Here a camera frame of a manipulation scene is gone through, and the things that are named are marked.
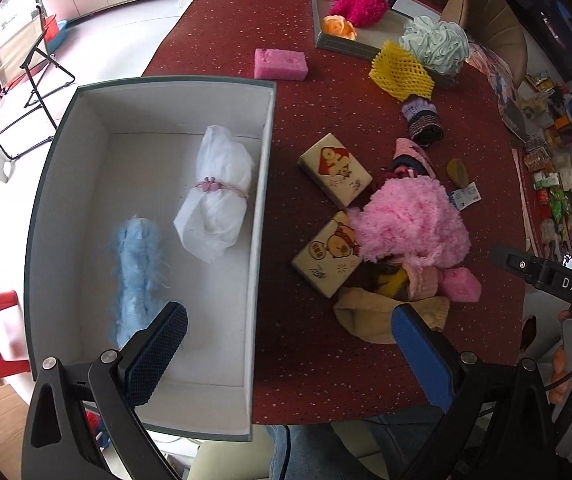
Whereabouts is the tan knitted sock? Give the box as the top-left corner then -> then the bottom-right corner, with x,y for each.
333,287 -> 450,344

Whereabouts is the pink foam sponge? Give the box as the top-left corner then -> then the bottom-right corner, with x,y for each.
439,268 -> 481,304

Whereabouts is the pink yellow knitted item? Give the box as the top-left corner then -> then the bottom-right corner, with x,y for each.
376,258 -> 442,301

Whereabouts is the cream cartoon box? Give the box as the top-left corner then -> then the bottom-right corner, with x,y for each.
292,211 -> 362,298
298,133 -> 373,209

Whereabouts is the pink fluffy yarn ball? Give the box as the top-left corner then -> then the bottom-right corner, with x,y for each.
347,177 -> 472,269

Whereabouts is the pink navy striped sock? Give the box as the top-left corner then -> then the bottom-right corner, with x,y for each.
391,138 -> 437,179

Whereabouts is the side table with snacks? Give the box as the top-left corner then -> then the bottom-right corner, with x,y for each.
513,74 -> 572,269

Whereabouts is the light blue fluffy item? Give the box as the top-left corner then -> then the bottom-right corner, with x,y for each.
114,217 -> 164,349

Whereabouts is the blue white wipe packet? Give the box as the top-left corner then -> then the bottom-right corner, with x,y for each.
449,182 -> 481,211

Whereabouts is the white cloth bundle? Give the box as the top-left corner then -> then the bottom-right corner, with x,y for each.
174,125 -> 254,263

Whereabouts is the yellow round disc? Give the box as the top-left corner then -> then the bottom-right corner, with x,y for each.
446,158 -> 470,188

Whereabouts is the red table cloth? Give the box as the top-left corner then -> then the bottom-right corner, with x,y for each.
142,0 -> 527,426

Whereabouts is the large grey storage box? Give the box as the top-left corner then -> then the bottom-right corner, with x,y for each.
23,76 -> 276,442

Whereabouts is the patterned cushion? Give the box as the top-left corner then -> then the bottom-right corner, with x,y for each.
466,40 -> 528,144

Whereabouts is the mint green mesh pouf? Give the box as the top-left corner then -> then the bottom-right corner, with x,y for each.
399,16 -> 470,76

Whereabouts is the yellow foam net sleeve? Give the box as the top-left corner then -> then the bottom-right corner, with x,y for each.
368,40 -> 435,102

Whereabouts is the black folding chair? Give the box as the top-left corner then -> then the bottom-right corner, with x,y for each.
0,4 -> 76,162

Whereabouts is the grey shallow tray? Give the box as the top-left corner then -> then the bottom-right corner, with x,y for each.
312,0 -> 440,62

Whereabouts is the pink foam block on table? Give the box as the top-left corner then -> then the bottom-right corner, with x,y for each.
253,49 -> 309,81

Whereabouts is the magenta fluffy item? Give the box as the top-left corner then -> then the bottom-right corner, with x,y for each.
330,0 -> 390,28

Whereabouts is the orange fabric flower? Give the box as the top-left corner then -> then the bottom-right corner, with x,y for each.
322,15 -> 356,41

